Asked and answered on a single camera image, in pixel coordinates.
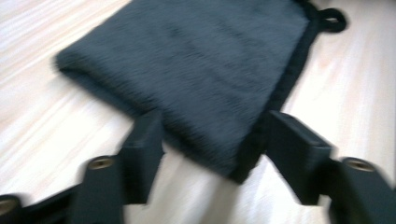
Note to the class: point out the yellow and grey microfibre towel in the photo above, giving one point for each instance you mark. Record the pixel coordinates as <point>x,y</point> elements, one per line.
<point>202,77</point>

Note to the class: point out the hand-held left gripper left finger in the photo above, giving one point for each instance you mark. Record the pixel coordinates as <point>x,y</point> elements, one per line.
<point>141,155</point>

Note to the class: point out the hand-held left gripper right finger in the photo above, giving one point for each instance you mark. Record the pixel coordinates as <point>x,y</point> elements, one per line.
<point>299,155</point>

